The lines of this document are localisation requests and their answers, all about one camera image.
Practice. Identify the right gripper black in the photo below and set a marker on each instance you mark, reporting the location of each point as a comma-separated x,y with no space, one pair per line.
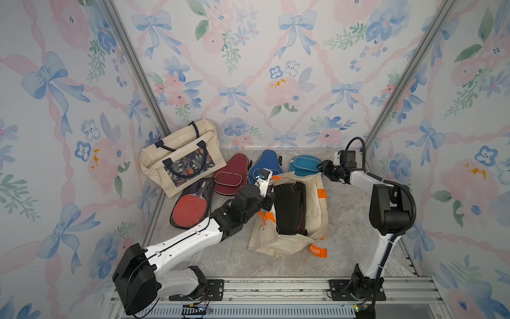
323,166

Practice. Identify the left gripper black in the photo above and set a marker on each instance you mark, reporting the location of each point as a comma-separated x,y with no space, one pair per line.
267,199

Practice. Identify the maroon ping pong paddle case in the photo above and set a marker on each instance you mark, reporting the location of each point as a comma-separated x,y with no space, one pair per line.
230,179

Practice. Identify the teal ping pong paddle case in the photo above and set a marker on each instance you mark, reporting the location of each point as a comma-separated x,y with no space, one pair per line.
304,165

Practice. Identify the black case red paddle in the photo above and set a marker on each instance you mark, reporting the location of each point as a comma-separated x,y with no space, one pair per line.
290,208

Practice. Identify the cream canvas bag orange handles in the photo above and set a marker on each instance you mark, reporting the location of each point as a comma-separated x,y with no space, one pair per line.
265,238

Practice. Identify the blue ping pong paddle case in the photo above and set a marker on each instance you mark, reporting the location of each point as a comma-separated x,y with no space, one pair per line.
268,160

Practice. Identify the cream canvas bag navy handles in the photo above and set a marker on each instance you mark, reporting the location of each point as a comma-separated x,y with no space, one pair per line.
183,157

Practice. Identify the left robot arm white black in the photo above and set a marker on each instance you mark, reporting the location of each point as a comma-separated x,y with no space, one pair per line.
144,275

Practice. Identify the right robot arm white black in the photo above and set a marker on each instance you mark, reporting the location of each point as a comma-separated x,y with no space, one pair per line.
392,212

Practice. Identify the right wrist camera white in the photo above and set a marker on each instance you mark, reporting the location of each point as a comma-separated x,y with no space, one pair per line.
338,158

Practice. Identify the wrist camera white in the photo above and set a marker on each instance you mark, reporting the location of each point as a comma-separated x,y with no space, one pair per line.
338,158
263,180

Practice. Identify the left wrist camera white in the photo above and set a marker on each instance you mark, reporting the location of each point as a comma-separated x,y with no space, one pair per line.
263,180

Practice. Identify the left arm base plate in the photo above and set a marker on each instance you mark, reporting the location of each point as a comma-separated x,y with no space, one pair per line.
212,290

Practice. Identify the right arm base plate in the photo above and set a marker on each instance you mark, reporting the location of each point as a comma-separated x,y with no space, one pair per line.
347,290

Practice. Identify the aluminium front rail frame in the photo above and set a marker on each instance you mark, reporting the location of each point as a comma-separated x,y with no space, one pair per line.
305,297

